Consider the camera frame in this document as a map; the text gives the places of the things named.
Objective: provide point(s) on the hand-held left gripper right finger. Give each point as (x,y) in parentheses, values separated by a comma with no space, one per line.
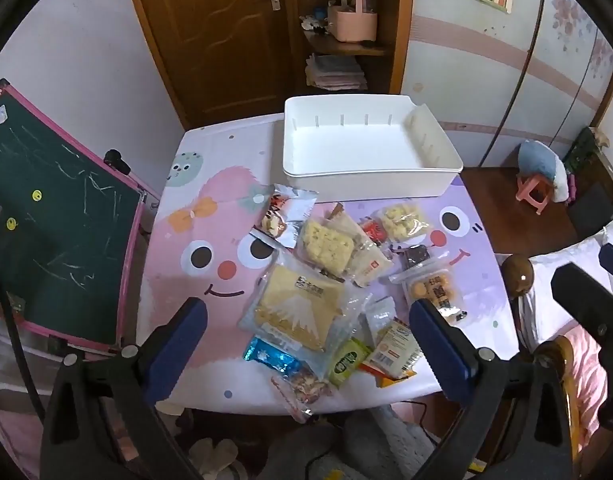
(439,350)

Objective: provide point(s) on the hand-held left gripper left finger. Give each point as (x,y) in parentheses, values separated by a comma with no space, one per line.
(181,345)

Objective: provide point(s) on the white packet with red edge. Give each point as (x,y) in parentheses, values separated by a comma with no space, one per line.
(394,347)

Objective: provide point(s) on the yellow pastry ball packet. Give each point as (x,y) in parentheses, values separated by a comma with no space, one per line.
(431,290)

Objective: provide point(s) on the orange and white oat packet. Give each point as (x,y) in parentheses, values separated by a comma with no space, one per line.
(381,312)

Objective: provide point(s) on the blue foil snack packet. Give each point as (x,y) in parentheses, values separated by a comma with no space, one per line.
(269,357)

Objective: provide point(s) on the green snack packet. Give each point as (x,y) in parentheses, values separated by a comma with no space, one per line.
(347,364)

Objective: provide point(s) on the dark brownie packet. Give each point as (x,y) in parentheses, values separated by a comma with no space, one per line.
(416,257)

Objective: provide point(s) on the beige cracker packet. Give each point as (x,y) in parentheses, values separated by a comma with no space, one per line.
(371,262)

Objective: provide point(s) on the toast bread packet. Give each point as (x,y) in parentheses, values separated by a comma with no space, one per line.
(296,310)

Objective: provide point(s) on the clear nut mix packet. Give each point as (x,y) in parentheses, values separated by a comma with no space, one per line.
(304,390)

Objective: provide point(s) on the yellow puff snack packet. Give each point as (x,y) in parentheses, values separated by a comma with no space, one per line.
(401,222)

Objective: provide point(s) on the small red snack packet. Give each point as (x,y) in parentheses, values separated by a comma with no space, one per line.
(374,232)

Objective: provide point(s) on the yellow crispy cake packet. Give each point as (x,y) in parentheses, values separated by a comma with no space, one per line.
(326,245)

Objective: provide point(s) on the white cartoon snack wrapper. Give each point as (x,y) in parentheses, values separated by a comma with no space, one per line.
(286,205)

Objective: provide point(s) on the white plastic storage bin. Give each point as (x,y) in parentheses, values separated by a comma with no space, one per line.
(356,150)

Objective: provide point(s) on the dark wooden nightstand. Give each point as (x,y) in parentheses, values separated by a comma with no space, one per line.
(598,195)

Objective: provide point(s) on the brown wooden bedpost knob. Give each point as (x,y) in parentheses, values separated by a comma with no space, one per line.
(518,275)

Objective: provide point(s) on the pink quilt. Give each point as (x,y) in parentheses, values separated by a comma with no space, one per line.
(591,380)

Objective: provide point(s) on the pink plastic stool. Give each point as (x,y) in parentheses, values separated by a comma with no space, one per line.
(533,192)

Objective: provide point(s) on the beige plush item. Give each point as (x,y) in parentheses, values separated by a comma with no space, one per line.
(211,457)

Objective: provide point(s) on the green cloth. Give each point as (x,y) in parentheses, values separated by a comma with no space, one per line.
(581,152)

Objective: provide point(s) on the blue plush cushion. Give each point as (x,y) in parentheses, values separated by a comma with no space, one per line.
(538,160)

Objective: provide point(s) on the black chalkboard knob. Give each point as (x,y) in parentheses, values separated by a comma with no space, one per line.
(116,159)

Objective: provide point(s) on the floral sliding door wardrobe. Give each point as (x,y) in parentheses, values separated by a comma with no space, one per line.
(461,60)

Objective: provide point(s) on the stack of folded towels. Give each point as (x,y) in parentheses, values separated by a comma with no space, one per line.
(334,72)

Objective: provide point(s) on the brown wooden door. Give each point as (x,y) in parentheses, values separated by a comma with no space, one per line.
(211,35)

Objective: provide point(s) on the wooden corner shelf unit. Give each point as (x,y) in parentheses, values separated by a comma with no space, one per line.
(396,35)

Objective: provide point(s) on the pink storage basket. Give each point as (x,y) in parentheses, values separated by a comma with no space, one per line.
(351,22)

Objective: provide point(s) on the small toys on shelf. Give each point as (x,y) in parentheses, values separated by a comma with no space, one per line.
(314,22)

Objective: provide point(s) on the wooden bed frame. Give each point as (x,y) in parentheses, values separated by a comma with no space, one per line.
(561,360)

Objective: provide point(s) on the green chalkboard with pink frame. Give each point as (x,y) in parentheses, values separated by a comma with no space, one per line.
(51,210)

